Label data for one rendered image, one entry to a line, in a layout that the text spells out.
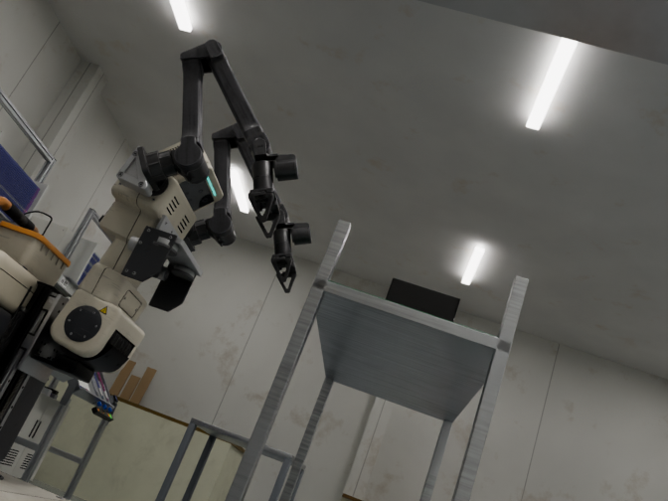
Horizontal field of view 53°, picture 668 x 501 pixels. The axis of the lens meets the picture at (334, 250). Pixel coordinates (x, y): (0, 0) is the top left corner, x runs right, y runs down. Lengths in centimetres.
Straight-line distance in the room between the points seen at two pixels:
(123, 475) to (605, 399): 772
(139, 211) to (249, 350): 920
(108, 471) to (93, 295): 450
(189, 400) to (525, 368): 539
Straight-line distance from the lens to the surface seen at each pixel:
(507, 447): 1104
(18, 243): 216
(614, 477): 1143
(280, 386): 144
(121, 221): 210
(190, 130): 200
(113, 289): 198
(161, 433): 632
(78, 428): 657
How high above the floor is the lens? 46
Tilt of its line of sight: 22 degrees up
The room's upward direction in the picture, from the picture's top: 22 degrees clockwise
